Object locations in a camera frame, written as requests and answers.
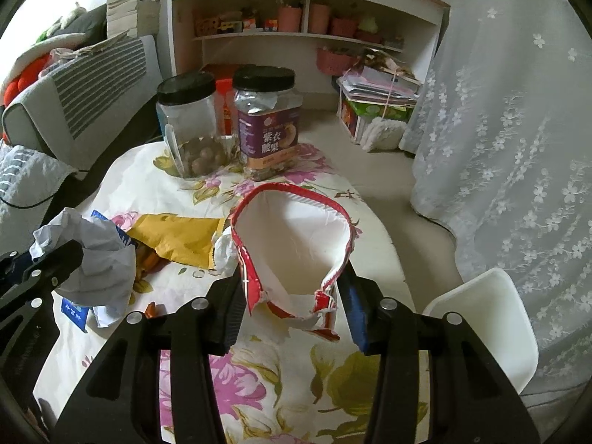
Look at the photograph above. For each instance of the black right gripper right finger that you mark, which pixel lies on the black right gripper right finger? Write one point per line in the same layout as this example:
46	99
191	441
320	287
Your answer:
471	398

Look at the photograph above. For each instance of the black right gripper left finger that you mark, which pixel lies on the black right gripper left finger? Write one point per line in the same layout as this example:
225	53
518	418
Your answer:
117	398

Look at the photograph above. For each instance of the blue toothpaste box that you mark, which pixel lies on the blue toothpaste box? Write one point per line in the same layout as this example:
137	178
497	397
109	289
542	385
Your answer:
83	305

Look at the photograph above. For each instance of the white paper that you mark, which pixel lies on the white paper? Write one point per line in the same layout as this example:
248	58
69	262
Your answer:
99	263

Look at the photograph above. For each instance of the orange peel strip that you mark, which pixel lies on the orange peel strip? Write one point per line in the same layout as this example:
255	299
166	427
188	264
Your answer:
154	310

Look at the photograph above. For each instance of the yellow paper envelope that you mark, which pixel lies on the yellow paper envelope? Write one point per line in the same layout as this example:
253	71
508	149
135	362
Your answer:
189	241

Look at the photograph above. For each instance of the red white torn paper bag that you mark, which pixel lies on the red white torn paper bag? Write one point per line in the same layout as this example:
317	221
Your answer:
292	245

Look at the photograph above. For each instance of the orange peel piece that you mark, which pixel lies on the orange peel piece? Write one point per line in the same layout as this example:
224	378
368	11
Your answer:
147	262

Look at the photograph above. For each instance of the white trash bin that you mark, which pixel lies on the white trash bin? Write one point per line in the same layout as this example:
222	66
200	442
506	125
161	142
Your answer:
492	306

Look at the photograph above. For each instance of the floral tablecloth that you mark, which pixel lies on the floral tablecloth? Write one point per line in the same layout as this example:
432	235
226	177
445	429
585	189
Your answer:
276	384

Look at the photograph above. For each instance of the grey quilted blanket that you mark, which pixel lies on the grey quilted blanket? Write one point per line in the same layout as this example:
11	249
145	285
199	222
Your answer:
29	180

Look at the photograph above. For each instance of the crumpled white tissue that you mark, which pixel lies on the crumpled white tissue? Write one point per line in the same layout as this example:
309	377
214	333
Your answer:
225	255

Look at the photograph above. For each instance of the grey striped sofa cushion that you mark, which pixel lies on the grey striped sofa cushion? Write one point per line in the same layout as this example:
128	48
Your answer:
76	111

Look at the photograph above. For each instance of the red plush toy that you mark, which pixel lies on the red plush toy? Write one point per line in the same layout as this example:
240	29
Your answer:
28	76

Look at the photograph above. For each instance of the white floral lace curtain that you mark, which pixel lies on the white floral lace curtain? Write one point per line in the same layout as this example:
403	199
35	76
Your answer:
501	139

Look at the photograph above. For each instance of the clear jar with nuts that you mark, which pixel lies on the clear jar with nuts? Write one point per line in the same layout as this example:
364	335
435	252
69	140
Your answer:
187	115

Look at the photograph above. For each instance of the red box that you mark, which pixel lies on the red box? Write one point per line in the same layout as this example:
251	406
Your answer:
220	84

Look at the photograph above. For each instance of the stack of papers and boxes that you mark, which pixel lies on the stack of papers and boxes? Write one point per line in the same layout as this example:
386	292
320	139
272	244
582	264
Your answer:
377	85

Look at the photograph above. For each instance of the purple label nut jar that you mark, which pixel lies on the purple label nut jar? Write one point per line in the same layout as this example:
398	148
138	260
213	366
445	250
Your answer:
267	118

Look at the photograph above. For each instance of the stack of books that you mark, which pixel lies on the stack of books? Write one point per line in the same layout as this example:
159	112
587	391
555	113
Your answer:
132	17

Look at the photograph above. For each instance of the pink basket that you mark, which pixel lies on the pink basket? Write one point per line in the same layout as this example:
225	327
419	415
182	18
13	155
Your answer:
333	63

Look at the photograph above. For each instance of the white bookshelf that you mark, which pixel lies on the white bookshelf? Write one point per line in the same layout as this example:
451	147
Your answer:
220	35

